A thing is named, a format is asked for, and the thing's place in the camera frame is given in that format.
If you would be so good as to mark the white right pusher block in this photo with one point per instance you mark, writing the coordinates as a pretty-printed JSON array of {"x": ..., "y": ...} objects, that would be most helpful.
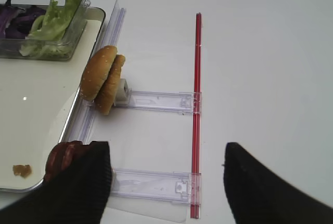
[{"x": 123, "y": 93}]

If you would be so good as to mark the clear crossbar rail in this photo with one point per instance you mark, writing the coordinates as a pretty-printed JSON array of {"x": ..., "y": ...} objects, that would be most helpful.
[
  {"x": 173, "y": 187},
  {"x": 181, "y": 103}
]

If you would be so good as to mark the clear right long rail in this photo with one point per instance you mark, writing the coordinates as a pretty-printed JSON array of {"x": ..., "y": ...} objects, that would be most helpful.
[{"x": 84, "y": 111}]

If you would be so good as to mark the brown meat patties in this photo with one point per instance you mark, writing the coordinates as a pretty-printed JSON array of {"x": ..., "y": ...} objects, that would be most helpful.
[{"x": 62, "y": 156}]

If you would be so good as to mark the green lettuce leaves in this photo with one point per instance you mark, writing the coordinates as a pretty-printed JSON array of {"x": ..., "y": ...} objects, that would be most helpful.
[{"x": 57, "y": 33}]

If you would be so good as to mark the small meat scrap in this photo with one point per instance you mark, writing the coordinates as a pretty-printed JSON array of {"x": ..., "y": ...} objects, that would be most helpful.
[{"x": 22, "y": 170}]

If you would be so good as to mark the sesame top bun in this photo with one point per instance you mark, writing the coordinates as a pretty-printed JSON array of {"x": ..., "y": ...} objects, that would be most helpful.
[{"x": 96, "y": 72}]

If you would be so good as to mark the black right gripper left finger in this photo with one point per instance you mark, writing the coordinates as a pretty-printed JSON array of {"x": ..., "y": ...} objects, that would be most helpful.
[{"x": 78, "y": 194}]

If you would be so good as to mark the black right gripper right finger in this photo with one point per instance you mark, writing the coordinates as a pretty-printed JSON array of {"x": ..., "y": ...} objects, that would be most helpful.
[{"x": 257, "y": 195}]

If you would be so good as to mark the clear right far crossbar rail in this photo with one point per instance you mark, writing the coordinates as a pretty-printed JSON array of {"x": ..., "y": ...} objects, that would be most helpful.
[{"x": 181, "y": 103}]

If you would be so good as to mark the clear plastic salad box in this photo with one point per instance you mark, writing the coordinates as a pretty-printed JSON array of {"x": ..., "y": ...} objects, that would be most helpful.
[{"x": 10, "y": 47}]

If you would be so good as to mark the purple cabbage leaves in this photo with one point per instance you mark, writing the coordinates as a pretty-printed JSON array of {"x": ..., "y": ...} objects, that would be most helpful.
[{"x": 17, "y": 22}]

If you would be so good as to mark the clear right near crossbar rail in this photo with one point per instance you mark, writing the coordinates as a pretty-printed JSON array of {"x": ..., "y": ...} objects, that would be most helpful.
[{"x": 173, "y": 187}]

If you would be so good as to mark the white metal tray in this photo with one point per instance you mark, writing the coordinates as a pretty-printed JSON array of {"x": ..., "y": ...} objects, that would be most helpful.
[{"x": 37, "y": 101}]

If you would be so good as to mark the right red plastic strip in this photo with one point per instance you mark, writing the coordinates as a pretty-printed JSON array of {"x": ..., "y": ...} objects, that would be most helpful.
[{"x": 195, "y": 160}]

